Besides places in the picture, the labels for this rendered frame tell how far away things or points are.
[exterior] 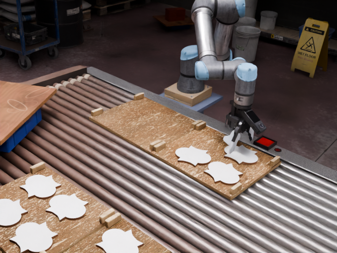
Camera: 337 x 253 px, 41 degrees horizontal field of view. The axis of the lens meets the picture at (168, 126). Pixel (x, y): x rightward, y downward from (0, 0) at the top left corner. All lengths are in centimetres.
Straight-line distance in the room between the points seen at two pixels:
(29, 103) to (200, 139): 76
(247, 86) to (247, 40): 380
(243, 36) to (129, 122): 359
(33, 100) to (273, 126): 260
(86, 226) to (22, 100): 78
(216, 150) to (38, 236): 82
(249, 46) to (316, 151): 202
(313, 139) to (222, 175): 242
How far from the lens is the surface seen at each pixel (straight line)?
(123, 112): 217
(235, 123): 181
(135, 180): 174
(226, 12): 208
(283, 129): 418
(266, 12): 665
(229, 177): 174
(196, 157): 183
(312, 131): 424
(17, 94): 216
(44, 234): 149
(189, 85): 243
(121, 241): 144
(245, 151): 191
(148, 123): 208
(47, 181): 171
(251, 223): 160
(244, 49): 556
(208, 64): 180
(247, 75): 172
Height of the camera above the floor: 194
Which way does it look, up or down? 29 degrees down
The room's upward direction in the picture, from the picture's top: 3 degrees clockwise
